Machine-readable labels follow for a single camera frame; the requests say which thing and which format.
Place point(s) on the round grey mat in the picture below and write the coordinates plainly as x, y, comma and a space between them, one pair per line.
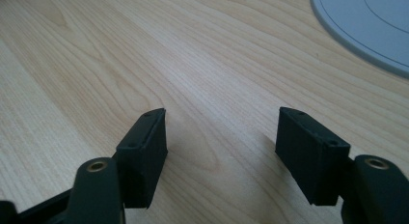
369, 21

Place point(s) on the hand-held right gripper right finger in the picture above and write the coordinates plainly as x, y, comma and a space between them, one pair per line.
308, 159

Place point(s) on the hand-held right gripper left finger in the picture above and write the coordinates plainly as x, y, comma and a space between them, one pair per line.
141, 159

